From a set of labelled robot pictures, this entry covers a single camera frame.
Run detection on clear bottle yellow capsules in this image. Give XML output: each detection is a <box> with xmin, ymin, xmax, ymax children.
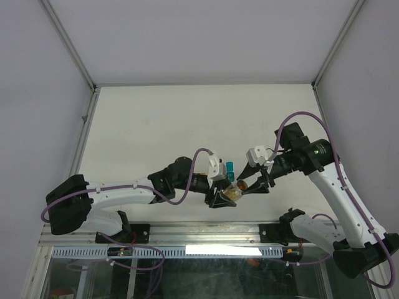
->
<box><xmin>222</xmin><ymin>184</ymin><xmax>243</xmax><ymax>202</ymax></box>

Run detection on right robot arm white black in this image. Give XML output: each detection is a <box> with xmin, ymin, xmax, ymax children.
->
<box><xmin>238</xmin><ymin>123</ymin><xmax>398</xmax><ymax>278</ymax></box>

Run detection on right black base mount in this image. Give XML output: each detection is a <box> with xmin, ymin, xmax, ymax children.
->
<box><xmin>258</xmin><ymin>208</ymin><xmax>305</xmax><ymax>246</ymax></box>

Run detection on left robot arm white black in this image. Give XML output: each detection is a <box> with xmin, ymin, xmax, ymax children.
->
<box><xmin>41</xmin><ymin>155</ymin><xmax>236</xmax><ymax>242</ymax></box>

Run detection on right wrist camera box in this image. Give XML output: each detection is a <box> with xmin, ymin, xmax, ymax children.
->
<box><xmin>246</xmin><ymin>145</ymin><xmax>274</xmax><ymax>168</ymax></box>

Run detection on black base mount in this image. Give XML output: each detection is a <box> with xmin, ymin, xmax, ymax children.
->
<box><xmin>95</xmin><ymin>211</ymin><xmax>150</xmax><ymax>245</ymax></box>
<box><xmin>258</xmin><ymin>208</ymin><xmax>305</xmax><ymax>246</ymax></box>

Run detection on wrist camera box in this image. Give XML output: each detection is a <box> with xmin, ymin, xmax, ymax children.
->
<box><xmin>207</xmin><ymin>153</ymin><xmax>227</xmax><ymax>181</ymax></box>
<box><xmin>246</xmin><ymin>145</ymin><xmax>274</xmax><ymax>168</ymax></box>

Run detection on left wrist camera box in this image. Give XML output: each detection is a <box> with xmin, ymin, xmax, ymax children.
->
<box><xmin>207</xmin><ymin>153</ymin><xmax>227</xmax><ymax>181</ymax></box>

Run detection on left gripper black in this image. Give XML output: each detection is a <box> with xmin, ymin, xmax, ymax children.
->
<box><xmin>175</xmin><ymin>173</ymin><xmax>237</xmax><ymax>207</ymax></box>

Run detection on right aluminium frame post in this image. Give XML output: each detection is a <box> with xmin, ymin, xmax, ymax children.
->
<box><xmin>312</xmin><ymin>0</ymin><xmax>367</xmax><ymax>87</ymax></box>

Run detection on grey slotted cable duct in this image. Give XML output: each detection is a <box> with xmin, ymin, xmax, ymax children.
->
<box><xmin>52</xmin><ymin>245</ymin><xmax>283</xmax><ymax>260</ymax></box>

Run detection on aluminium frame post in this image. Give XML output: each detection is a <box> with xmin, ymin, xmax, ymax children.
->
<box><xmin>312</xmin><ymin>0</ymin><xmax>367</xmax><ymax>87</ymax></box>
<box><xmin>38</xmin><ymin>0</ymin><xmax>97</xmax><ymax>91</ymax></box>

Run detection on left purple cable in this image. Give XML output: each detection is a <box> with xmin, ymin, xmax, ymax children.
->
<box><xmin>42</xmin><ymin>148</ymin><xmax>216</xmax><ymax>222</ymax></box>

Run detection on weekly pill organizer box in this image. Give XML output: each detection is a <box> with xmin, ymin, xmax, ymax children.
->
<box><xmin>226</xmin><ymin>161</ymin><xmax>235</xmax><ymax>182</ymax></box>

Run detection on left aluminium frame post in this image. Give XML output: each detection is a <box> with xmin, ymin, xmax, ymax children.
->
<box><xmin>38</xmin><ymin>0</ymin><xmax>97</xmax><ymax>91</ymax></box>

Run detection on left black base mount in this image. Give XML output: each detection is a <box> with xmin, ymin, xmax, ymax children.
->
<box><xmin>95</xmin><ymin>211</ymin><xmax>150</xmax><ymax>245</ymax></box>

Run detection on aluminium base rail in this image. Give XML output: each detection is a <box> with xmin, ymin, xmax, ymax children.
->
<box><xmin>39</xmin><ymin>220</ymin><xmax>337</xmax><ymax>250</ymax></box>

